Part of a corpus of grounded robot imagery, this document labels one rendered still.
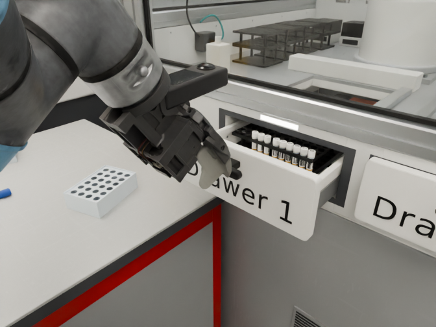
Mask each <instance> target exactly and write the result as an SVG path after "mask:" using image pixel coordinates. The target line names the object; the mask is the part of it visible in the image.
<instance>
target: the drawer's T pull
mask: <svg viewBox="0 0 436 327"><path fill-rule="evenodd" d="M230 159H231V163H232V172H231V174H230V176H229V177H230V178H233V179H234V180H239V179H240V178H241V177H242V172H241V171H240V170H238V168H240V161H238V160H235V159H233V158H230Z"/></svg>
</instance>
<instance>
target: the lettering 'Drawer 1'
mask: <svg viewBox="0 0 436 327"><path fill-rule="evenodd" d="M195 167H196V172H195V173H194V174H193V173H190V172H188V174H190V175H193V176H196V175H197V174H198V166H197V163H195ZM223 180H224V186H225V190H226V192H227V193H228V192H229V189H230V185H231V186H232V192H233V196H235V197H236V195H237V191H238V189H239V184H237V187H236V190H235V192H234V186H233V182H232V181H231V180H230V181H229V185H228V189H227V186H226V180H225V178H224V177H223ZM216 181H217V185H214V184H212V186H214V187H217V188H219V178H218V179H217V180H216ZM246 190H247V191H250V192H251V193H252V196H250V195H248V194H246V193H245V191H246ZM245 195H246V196H248V197H250V198H252V199H254V198H255V197H254V193H253V191H252V190H251V189H249V188H245V189H244V190H243V192H242V196H243V199H244V200H245V202H247V203H249V204H251V205H254V203H253V202H249V201H248V200H247V199H246V198H245ZM261 196H262V195H259V205H258V208H259V209H261V200H262V199H267V200H268V197H265V196H263V197H261ZM281 203H284V204H286V208H285V218H283V217H280V219H281V220H283V221H285V222H287V223H289V224H292V222H291V221H288V220H287V218H288V212H289V202H287V201H284V200H282V201H281Z"/></svg>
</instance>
